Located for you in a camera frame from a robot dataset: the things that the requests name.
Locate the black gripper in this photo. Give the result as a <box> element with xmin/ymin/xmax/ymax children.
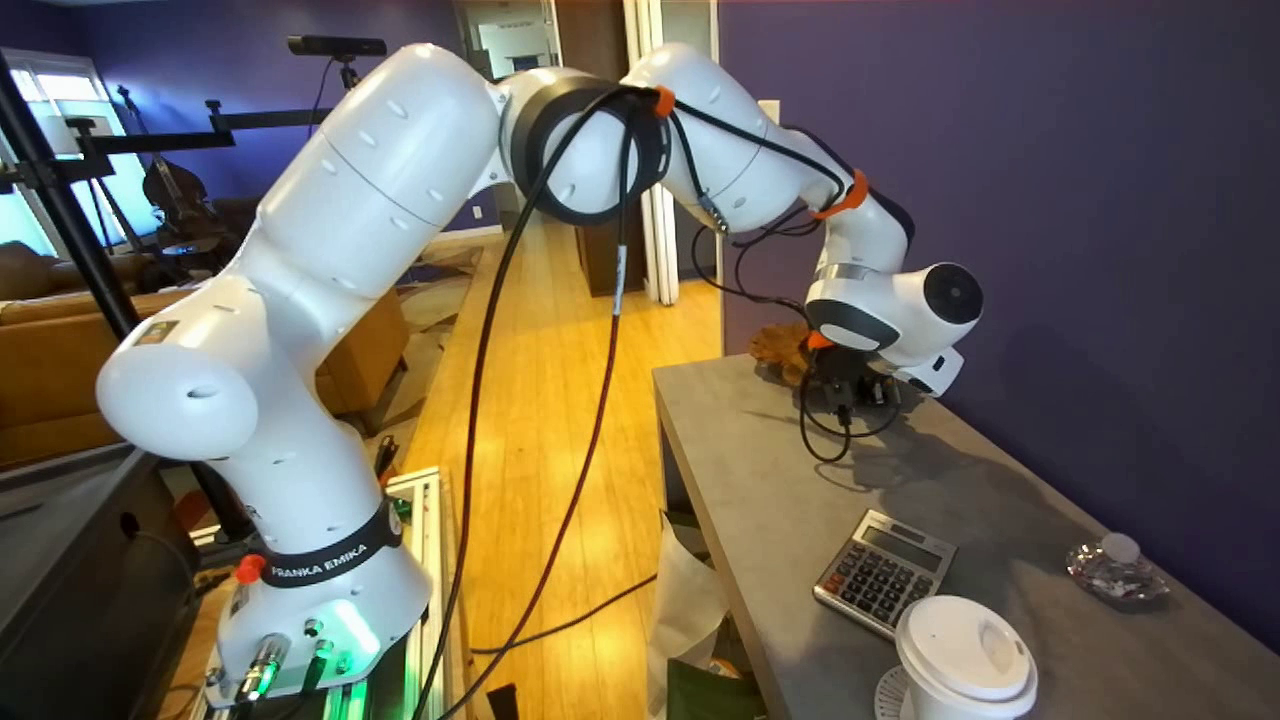
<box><xmin>796</xmin><ymin>344</ymin><xmax>929</xmax><ymax>417</ymax></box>

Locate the irregular wooden bowl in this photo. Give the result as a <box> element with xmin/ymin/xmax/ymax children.
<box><xmin>743</xmin><ymin>320</ymin><xmax>819</xmax><ymax>394</ymax></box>

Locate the grey desktop calculator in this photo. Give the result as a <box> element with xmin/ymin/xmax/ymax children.
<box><xmin>808</xmin><ymin>503</ymin><xmax>960</xmax><ymax>640</ymax></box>

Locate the dark brown wooden cabinet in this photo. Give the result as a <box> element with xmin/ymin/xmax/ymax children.
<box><xmin>555</xmin><ymin>0</ymin><xmax>654</xmax><ymax>302</ymax></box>

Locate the white paper bag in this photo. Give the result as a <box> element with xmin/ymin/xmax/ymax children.
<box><xmin>644</xmin><ymin>517</ymin><xmax>737</xmax><ymax>674</ymax></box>

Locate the white lidded paper cup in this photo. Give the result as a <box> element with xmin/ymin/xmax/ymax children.
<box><xmin>872</xmin><ymin>593</ymin><xmax>1045</xmax><ymax>720</ymax></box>

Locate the crumpled grey wrapper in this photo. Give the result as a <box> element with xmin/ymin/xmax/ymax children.
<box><xmin>1064</xmin><ymin>529</ymin><xmax>1177</xmax><ymax>613</ymax></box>

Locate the brown cardboard box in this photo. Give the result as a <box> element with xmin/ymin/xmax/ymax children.
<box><xmin>312</xmin><ymin>283</ymin><xmax>412</xmax><ymax>420</ymax></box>

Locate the black horizontal boom bar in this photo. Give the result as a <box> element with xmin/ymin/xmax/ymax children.
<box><xmin>56</xmin><ymin>101</ymin><xmax>339</xmax><ymax>159</ymax></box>

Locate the black tripod pole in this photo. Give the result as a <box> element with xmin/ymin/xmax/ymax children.
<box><xmin>0</xmin><ymin>58</ymin><xmax>144</xmax><ymax>344</ymax></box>

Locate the dark grey side cabinet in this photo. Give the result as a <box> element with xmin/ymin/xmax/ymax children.
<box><xmin>0</xmin><ymin>441</ymin><xmax>210</xmax><ymax>720</ymax></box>

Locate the white door frame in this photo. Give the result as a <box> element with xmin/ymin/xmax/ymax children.
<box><xmin>621</xmin><ymin>0</ymin><xmax>730</xmax><ymax>313</ymax></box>

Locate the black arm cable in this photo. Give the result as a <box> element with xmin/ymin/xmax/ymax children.
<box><xmin>408</xmin><ymin>91</ymin><xmax>644</xmax><ymax>720</ymax></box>
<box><xmin>435</xmin><ymin>106</ymin><xmax>674</xmax><ymax>720</ymax></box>

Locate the thin black floor cable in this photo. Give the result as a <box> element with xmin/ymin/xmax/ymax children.
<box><xmin>465</xmin><ymin>569</ymin><xmax>664</xmax><ymax>660</ymax></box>

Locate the aluminium frame rail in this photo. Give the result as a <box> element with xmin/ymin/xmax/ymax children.
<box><xmin>381</xmin><ymin>465</ymin><xmax>471</xmax><ymax>720</ymax></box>

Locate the black camera on stand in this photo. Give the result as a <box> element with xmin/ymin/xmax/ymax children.
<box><xmin>283</xmin><ymin>33</ymin><xmax>394</xmax><ymax>64</ymax></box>

